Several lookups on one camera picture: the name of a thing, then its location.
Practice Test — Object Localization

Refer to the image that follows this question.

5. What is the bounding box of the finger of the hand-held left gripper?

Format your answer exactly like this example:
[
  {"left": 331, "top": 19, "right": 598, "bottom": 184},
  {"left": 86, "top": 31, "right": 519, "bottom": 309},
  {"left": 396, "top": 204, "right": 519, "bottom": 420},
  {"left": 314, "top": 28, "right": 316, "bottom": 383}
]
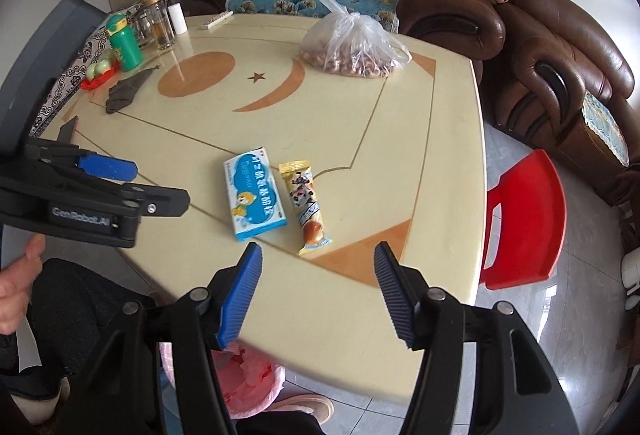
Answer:
[
  {"left": 0, "top": 172, "right": 192, "bottom": 221},
  {"left": 0, "top": 115, "right": 139, "bottom": 183}
]

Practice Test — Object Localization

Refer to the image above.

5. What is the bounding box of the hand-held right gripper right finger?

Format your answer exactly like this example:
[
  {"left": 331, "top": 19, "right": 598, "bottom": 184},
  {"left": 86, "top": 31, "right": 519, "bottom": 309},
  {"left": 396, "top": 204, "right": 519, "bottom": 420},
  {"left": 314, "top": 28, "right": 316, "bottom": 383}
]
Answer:
[{"left": 374, "top": 241, "right": 581, "bottom": 435}]

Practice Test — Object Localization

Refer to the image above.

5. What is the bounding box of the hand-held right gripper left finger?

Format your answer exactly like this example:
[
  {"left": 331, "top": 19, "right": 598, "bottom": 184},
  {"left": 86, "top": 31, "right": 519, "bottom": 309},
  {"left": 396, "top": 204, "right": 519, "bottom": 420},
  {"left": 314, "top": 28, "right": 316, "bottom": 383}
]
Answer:
[{"left": 57, "top": 242, "right": 263, "bottom": 435}]

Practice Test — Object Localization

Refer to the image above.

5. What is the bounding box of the pink lined trash bin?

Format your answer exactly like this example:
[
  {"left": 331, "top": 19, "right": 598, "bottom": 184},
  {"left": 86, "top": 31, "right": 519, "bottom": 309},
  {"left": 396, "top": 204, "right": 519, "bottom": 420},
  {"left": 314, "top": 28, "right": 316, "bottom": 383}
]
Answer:
[{"left": 159, "top": 340, "right": 286, "bottom": 421}]

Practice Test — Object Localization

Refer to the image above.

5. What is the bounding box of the blue medicine box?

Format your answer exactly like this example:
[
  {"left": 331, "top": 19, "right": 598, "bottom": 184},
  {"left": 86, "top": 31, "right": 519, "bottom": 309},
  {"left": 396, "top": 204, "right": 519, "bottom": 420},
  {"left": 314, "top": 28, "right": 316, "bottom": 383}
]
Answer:
[{"left": 222, "top": 146, "right": 289, "bottom": 243}]

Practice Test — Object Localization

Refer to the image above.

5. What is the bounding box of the yellow snack bar wrapper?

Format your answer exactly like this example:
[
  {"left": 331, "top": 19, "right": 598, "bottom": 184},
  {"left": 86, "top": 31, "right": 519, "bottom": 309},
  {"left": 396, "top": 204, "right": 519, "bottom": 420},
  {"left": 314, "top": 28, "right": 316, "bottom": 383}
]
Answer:
[{"left": 278, "top": 160, "right": 333, "bottom": 257}]

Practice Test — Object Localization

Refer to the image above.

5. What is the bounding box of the person's left hand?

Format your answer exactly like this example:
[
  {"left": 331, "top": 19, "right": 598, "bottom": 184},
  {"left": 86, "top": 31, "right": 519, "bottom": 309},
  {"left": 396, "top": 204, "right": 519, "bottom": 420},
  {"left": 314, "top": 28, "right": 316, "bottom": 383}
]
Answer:
[{"left": 0, "top": 235, "right": 47, "bottom": 337}]

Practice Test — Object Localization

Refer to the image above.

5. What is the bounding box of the dark grey cloth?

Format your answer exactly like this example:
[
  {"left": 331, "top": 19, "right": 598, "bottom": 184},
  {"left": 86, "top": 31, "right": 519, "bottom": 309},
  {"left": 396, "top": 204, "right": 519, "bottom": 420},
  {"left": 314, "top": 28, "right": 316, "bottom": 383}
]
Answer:
[{"left": 105, "top": 68, "right": 160, "bottom": 115}]

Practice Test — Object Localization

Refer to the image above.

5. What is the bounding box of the person's left leg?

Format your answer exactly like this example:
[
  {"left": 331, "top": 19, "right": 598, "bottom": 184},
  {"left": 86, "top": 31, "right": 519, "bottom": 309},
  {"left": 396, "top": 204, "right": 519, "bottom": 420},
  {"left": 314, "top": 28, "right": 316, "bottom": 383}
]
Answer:
[{"left": 20, "top": 259, "right": 156, "bottom": 381}]

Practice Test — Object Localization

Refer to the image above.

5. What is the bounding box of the person's leg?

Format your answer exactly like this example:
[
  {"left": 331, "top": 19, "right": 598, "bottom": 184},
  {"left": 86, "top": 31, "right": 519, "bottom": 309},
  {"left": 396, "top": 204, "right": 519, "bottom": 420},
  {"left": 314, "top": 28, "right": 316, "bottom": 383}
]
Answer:
[
  {"left": 20, "top": 259, "right": 156, "bottom": 381},
  {"left": 235, "top": 409, "right": 323, "bottom": 435}
]

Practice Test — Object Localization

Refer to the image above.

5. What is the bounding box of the red plastic tray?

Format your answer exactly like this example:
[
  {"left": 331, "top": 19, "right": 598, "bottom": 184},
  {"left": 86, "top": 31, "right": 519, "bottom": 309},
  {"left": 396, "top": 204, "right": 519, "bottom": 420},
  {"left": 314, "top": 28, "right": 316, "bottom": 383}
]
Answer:
[{"left": 80, "top": 60, "right": 121, "bottom": 92}]

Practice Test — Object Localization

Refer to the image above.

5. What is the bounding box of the black white floral cloth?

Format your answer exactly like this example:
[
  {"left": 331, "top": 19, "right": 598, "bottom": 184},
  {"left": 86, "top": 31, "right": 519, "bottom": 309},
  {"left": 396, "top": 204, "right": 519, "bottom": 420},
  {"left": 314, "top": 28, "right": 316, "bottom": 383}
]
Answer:
[{"left": 30, "top": 5, "right": 146, "bottom": 136}]

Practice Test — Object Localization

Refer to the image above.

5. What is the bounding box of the green drinking bottle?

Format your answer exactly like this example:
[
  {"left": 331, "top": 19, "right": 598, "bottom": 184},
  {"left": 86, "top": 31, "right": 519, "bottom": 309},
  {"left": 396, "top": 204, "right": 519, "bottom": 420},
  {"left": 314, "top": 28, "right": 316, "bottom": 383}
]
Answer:
[{"left": 105, "top": 12, "right": 145, "bottom": 71}]

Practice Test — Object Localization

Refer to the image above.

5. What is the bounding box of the pink sneaker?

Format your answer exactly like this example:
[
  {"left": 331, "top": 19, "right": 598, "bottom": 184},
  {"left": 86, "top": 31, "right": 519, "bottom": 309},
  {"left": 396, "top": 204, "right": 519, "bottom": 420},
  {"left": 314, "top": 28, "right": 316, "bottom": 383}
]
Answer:
[{"left": 270, "top": 394, "right": 334, "bottom": 425}]

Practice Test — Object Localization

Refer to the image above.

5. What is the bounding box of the dark grey panel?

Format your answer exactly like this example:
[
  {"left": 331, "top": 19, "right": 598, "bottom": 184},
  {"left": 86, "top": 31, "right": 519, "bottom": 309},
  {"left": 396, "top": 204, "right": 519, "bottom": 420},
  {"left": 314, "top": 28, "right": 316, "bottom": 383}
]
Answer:
[{"left": 0, "top": 0, "right": 108, "bottom": 151}]

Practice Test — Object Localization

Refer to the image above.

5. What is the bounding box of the person's right leg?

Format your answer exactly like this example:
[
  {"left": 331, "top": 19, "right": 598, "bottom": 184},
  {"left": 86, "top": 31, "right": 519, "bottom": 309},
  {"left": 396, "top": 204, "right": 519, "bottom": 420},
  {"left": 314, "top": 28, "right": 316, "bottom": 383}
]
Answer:
[{"left": 235, "top": 409, "right": 323, "bottom": 435}]

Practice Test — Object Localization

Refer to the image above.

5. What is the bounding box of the clear glass jar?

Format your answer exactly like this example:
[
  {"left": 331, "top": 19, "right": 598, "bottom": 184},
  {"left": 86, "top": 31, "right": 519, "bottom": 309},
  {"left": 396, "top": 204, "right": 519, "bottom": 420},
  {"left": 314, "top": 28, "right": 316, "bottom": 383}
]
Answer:
[{"left": 127, "top": 8, "right": 152, "bottom": 49}]

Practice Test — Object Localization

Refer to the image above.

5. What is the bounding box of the red plastic stool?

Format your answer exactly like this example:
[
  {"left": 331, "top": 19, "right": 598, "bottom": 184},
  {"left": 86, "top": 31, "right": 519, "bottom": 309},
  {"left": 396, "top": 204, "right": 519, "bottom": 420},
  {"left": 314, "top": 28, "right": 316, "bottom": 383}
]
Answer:
[{"left": 479, "top": 149, "right": 567, "bottom": 291}]

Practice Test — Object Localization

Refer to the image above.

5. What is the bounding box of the glass jar copper lid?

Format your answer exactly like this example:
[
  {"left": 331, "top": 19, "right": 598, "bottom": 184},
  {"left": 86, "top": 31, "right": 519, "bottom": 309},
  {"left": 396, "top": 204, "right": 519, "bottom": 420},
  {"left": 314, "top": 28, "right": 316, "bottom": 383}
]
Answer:
[{"left": 141, "top": 0, "right": 177, "bottom": 51}]

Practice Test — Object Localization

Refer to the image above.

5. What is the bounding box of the white remote control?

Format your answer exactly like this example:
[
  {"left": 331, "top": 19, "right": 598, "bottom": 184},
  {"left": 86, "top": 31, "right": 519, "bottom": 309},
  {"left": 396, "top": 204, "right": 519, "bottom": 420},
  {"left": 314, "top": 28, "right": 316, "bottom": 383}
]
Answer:
[{"left": 200, "top": 12, "right": 233, "bottom": 30}]

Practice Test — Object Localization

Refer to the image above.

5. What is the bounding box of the blue floral sofa cover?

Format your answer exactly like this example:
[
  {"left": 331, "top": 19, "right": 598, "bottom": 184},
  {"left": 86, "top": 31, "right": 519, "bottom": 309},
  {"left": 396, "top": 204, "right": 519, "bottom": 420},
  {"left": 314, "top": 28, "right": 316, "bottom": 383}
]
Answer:
[{"left": 225, "top": 0, "right": 406, "bottom": 34}]

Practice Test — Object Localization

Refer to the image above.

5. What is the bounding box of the white appliance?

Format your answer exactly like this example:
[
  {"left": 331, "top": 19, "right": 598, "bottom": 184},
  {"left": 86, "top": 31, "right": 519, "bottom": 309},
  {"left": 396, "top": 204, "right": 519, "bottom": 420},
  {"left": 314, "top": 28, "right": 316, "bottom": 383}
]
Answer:
[{"left": 620, "top": 249, "right": 640, "bottom": 311}]

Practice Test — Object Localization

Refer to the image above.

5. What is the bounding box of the clear bag of peanuts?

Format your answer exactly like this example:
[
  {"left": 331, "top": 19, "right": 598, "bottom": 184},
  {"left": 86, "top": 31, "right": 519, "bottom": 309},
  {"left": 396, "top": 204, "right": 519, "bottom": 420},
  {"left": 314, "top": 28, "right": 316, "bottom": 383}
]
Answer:
[{"left": 299, "top": 0, "right": 413, "bottom": 80}]

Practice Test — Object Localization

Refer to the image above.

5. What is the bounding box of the blue floral armrest cover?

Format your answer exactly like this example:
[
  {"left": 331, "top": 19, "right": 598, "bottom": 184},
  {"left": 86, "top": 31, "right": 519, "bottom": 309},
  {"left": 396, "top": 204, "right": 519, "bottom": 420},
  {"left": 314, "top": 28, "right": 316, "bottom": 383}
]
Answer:
[{"left": 580, "top": 92, "right": 632, "bottom": 168}]

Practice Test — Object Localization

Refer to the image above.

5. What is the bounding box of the brown leather armchair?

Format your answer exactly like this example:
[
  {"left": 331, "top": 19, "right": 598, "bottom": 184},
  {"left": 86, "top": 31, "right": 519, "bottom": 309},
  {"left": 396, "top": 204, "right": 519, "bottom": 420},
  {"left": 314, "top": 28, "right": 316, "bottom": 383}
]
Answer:
[{"left": 480, "top": 0, "right": 637, "bottom": 207}]

